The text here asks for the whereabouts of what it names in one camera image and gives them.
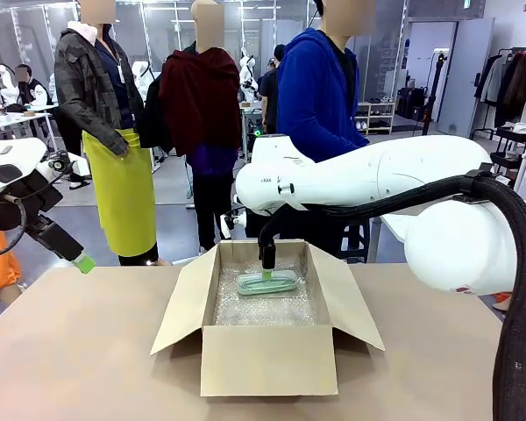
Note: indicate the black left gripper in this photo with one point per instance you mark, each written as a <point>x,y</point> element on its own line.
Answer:
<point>59,243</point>

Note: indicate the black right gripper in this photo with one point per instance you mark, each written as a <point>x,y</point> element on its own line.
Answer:
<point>267,256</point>

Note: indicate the mint green glasses case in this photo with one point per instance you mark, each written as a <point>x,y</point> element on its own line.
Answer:
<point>280,285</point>

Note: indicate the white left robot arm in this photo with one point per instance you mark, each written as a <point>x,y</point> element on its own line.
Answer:
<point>9,160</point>

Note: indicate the clear bubble wrap sheet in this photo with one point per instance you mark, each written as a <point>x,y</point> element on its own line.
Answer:
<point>263,309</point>

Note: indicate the open brown cardboard box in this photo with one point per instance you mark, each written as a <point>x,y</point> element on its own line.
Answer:
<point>267,364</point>

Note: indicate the black plastic stool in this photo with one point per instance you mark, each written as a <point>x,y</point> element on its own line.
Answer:
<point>355,241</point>

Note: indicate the white side table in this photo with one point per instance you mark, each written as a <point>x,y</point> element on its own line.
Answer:
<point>392,228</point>

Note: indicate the mannequin with yellow-green skirt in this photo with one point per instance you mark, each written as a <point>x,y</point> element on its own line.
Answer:
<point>109,131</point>

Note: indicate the white background work table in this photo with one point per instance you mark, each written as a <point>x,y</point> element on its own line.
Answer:
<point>13,118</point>

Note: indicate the mannequin with dark red shawl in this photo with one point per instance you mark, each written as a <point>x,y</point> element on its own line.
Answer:
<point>201,109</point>

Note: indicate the person in blue hoodie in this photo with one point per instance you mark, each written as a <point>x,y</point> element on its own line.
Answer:
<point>315,96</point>

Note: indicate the seated person in white jacket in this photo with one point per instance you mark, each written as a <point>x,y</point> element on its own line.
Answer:
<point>31,85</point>

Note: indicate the person in black clothes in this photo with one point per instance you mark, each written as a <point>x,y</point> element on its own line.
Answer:
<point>271,87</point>

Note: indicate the wooden shoe shelf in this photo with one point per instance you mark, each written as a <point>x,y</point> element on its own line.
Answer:
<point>374,117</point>

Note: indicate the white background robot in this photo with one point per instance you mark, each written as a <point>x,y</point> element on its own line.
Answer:
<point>248,74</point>

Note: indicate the black suitcases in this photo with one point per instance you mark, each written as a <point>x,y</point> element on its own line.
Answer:
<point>412,103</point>

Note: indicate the orange fabric heap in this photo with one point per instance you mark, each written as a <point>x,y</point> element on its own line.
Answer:
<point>504,300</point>

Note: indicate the black tripod stand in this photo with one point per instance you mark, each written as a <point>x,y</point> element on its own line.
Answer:
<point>434,92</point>

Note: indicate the black utility cart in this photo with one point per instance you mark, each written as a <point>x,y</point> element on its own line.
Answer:
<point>510,147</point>

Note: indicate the black clothing rack with coats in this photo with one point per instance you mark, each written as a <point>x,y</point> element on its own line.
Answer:
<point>510,87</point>

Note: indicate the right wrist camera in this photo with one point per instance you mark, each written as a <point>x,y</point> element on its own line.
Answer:
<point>233,224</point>

